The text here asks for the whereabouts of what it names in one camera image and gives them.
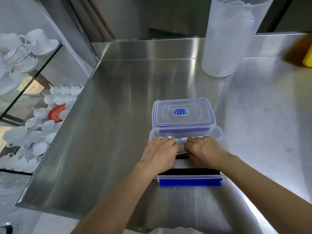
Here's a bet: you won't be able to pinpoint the person's left hand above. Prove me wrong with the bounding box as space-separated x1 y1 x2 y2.
140 136 180 175

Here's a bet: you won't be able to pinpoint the stack of white cups and saucers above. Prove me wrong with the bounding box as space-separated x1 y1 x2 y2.
0 28 60 96

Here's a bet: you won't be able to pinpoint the red saucer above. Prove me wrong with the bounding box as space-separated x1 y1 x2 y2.
47 104 67 123

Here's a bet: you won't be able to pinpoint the black contents of container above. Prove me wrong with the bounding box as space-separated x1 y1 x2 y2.
156 155 221 178

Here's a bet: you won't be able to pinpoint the glass shelf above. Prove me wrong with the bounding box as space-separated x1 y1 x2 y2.
0 42 64 121

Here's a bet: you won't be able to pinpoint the group of white porcelain teaware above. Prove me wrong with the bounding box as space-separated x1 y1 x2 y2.
0 83 85 174

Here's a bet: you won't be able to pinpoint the person's left forearm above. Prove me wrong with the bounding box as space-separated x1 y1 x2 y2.
70 161 156 234

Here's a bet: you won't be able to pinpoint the person's right hand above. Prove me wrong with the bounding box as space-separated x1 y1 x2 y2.
184 136 235 173

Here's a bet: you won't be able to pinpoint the person's right forearm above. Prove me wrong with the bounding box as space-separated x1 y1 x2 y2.
219 153 312 234

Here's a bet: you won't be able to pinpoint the small clear lidded container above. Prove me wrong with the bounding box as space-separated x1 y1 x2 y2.
152 97 216 134

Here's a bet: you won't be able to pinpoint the large clear food container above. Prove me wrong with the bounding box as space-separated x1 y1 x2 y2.
148 125 229 188

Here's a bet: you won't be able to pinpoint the translucent plastic pitcher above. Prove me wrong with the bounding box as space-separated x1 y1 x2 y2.
201 0 276 78

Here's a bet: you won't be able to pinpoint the yellow plastic object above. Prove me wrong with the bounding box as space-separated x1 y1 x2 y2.
302 43 312 68

